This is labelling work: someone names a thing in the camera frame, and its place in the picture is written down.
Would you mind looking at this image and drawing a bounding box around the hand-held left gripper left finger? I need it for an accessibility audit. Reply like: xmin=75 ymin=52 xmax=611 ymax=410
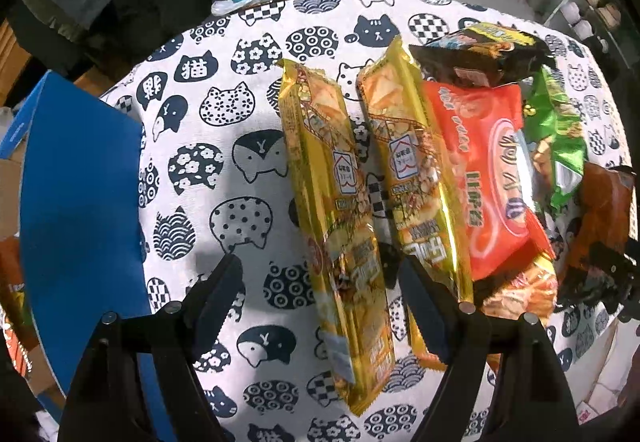
xmin=57 ymin=253 xmax=246 ymax=442

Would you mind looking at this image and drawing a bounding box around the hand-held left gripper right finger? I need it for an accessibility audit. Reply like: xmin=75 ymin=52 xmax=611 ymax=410
xmin=397 ymin=256 xmax=581 ymax=442

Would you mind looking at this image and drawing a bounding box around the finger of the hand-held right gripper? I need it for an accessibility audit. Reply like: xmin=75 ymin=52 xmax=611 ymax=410
xmin=560 ymin=242 xmax=640 ymax=323

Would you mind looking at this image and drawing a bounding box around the brown snack packet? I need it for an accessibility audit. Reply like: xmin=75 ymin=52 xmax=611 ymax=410
xmin=557 ymin=162 xmax=636 ymax=303

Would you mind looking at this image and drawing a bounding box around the orange crinkly snack packet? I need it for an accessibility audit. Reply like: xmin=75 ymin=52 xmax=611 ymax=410
xmin=472 ymin=254 xmax=558 ymax=323

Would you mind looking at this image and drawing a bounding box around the gold snack packet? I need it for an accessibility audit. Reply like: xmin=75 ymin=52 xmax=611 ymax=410
xmin=276 ymin=58 xmax=398 ymax=418
xmin=356 ymin=36 xmax=475 ymax=370

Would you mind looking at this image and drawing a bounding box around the green snack packet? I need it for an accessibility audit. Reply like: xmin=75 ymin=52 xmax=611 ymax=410
xmin=520 ymin=66 xmax=588 ymax=213

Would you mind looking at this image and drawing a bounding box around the black snack packet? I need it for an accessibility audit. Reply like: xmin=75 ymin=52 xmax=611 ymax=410
xmin=409 ymin=22 xmax=557 ymax=88

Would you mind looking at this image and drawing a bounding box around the cat print tablecloth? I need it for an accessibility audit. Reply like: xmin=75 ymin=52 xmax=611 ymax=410
xmin=97 ymin=0 xmax=631 ymax=442

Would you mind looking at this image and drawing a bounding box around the orange bag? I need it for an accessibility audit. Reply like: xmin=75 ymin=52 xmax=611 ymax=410
xmin=0 ymin=234 xmax=31 ymax=373

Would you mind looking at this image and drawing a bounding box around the white shelf with bottles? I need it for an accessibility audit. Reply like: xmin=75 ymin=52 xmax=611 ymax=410
xmin=542 ymin=0 xmax=626 ymax=72

